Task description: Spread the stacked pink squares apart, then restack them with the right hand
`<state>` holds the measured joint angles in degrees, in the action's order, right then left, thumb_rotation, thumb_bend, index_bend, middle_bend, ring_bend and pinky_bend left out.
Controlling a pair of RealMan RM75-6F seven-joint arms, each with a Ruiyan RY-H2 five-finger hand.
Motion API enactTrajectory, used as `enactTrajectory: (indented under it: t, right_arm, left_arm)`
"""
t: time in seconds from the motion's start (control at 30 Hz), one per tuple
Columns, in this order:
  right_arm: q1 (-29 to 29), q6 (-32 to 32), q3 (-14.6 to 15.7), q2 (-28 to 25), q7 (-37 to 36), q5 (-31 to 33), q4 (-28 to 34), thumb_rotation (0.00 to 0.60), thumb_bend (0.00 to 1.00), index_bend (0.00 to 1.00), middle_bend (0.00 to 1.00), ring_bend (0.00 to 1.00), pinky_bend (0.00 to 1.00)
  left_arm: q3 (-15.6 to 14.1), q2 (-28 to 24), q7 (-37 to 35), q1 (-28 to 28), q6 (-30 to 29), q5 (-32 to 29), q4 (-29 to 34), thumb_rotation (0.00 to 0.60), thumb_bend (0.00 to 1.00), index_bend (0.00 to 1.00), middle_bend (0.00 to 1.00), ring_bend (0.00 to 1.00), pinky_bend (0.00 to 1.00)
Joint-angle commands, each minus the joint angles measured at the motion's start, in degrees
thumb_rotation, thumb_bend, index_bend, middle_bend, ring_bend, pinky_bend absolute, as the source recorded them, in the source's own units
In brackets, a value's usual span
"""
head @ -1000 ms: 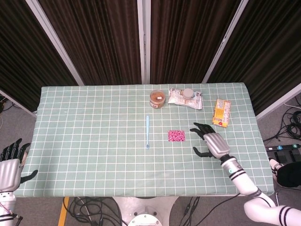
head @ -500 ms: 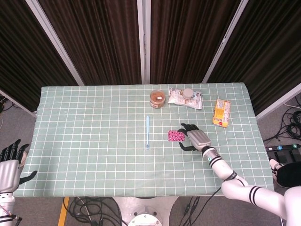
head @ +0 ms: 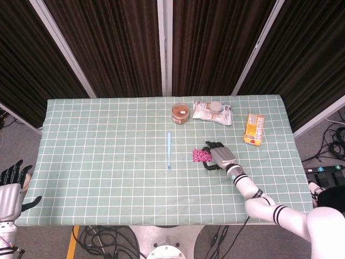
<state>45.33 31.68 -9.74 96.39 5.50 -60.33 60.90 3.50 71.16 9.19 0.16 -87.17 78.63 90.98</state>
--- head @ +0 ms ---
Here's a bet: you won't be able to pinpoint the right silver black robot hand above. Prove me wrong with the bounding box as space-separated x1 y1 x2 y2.
202 140 238 173

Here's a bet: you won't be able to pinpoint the dark curtain partition panel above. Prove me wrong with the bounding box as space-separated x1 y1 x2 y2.
231 0 345 137
164 0 285 97
0 0 97 135
43 0 165 98

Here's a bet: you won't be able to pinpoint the black trouser leg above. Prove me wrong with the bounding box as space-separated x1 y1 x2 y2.
316 186 345 214

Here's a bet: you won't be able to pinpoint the white black sneaker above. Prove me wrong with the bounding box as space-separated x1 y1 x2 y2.
308 180 324 202

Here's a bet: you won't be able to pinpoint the beige shoe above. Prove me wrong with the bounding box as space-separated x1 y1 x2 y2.
20 172 33 193

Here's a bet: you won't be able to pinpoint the pink patterned packet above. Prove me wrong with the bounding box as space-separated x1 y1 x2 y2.
192 148 213 163

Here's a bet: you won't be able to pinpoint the light blue spoon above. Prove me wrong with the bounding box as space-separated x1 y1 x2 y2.
167 132 173 172

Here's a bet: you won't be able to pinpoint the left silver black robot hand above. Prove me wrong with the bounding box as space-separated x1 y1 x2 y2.
0 159 43 222

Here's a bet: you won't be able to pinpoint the yellow floor tape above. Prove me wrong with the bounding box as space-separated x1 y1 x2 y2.
66 226 81 259

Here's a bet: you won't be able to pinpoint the black foot pedal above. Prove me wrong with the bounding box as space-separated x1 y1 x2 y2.
314 172 345 187

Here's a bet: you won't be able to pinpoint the thin dark cables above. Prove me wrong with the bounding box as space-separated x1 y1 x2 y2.
0 109 13 129

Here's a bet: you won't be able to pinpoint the clear jar brown contents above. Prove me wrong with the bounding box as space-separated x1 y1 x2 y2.
171 103 190 125

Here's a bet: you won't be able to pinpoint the silver printed snack bag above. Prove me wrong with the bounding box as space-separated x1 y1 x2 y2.
191 99 233 126

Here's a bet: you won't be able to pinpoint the black coiled cable pile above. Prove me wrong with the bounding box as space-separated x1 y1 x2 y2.
301 118 345 164

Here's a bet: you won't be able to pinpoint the black floor cable bundle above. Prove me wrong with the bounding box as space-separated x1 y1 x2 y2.
77 226 141 259

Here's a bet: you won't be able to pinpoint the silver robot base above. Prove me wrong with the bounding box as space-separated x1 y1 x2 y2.
128 225 206 259

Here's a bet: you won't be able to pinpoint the green checked tablecloth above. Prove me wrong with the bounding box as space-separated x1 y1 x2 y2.
13 94 315 227

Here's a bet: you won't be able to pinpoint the yellow snack box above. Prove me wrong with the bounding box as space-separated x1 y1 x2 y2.
243 113 265 147

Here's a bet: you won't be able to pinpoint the black cable with connectors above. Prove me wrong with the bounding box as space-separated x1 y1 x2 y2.
204 217 251 259

